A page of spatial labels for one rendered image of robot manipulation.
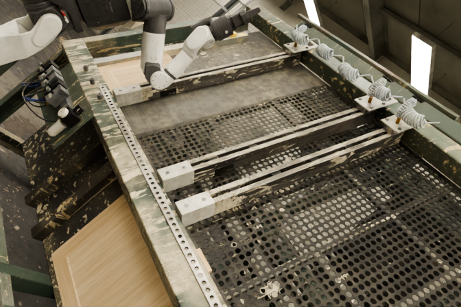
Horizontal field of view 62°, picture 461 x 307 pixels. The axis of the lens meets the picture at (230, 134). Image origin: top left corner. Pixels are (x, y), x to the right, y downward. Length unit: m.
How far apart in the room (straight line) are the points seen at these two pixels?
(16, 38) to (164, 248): 0.99
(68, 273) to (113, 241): 0.24
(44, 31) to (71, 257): 0.95
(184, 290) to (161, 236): 0.20
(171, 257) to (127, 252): 0.44
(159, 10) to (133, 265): 1.00
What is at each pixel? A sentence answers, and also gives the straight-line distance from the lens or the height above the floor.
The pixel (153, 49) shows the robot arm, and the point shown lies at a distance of 1.61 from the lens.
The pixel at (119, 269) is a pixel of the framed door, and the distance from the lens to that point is 1.69.
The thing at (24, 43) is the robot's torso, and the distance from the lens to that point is 1.74.
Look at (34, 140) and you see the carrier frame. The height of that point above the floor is 0.29.
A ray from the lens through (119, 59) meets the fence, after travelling 2.22.
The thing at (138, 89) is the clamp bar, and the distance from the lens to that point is 1.90.
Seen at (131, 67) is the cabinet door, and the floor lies 1.03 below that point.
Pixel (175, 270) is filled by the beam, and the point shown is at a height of 0.83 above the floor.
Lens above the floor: 1.24
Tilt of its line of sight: 1 degrees down
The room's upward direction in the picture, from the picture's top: 50 degrees clockwise
